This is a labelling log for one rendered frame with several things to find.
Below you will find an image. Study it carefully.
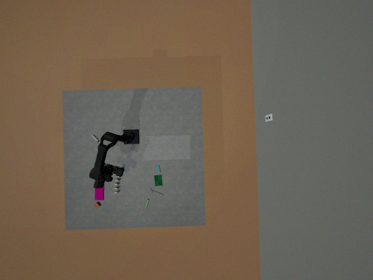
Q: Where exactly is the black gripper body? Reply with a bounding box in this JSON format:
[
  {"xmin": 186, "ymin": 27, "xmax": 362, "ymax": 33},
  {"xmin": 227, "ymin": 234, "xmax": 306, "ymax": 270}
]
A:
[{"xmin": 105, "ymin": 165, "xmax": 124, "ymax": 177}]

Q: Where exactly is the magenta flat panel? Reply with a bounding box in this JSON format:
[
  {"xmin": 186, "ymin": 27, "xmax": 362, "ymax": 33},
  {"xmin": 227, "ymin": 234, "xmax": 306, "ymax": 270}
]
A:
[{"xmin": 94, "ymin": 185, "xmax": 104, "ymax": 200}]

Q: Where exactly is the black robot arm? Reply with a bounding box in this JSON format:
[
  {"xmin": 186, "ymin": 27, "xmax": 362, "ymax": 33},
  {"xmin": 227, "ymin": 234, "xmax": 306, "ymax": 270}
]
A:
[{"xmin": 89, "ymin": 132, "xmax": 136, "ymax": 189}]

